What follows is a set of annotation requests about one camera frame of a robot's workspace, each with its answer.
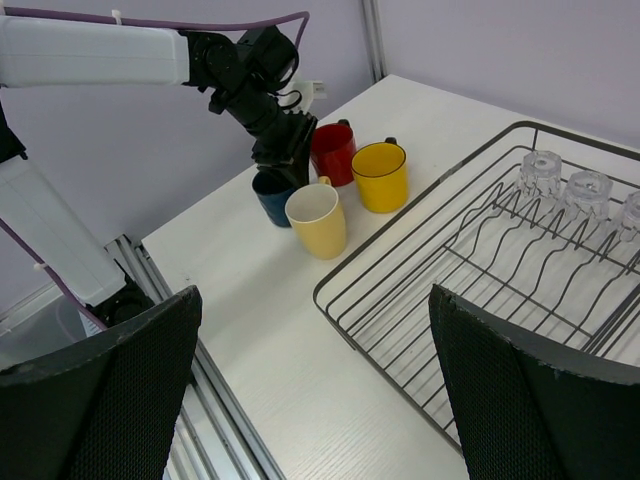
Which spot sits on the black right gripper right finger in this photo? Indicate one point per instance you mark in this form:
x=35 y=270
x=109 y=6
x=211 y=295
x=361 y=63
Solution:
x=527 y=407

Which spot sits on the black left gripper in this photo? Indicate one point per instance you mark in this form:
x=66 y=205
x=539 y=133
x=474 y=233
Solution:
x=282 y=141

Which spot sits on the red mug black handle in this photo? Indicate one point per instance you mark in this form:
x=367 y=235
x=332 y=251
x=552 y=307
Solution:
x=332 y=149

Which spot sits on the blue mug black handle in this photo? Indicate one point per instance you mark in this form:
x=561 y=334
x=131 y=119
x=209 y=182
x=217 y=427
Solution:
x=273 y=191

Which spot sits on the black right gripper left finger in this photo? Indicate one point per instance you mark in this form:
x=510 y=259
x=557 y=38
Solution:
x=104 y=407

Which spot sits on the clear glass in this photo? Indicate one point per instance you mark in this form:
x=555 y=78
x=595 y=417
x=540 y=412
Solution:
x=626 y=224
x=586 y=196
x=540 y=175

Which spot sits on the pale yellow mug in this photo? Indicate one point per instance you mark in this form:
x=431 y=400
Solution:
x=316 y=214

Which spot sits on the black wire dish rack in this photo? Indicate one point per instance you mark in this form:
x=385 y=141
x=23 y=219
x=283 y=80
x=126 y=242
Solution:
x=564 y=276

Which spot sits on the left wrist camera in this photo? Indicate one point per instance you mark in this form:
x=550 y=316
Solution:
x=305 y=92

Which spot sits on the aluminium mounting rail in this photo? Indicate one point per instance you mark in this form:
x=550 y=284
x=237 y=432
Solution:
x=214 y=438

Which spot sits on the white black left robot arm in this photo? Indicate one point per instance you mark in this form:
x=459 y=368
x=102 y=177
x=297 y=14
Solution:
x=94 y=107

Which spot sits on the yellow mug black handle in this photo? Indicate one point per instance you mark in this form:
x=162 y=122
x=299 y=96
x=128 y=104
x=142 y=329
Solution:
x=381 y=175

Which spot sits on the left aluminium frame post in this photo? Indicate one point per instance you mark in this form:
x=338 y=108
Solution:
x=374 y=39

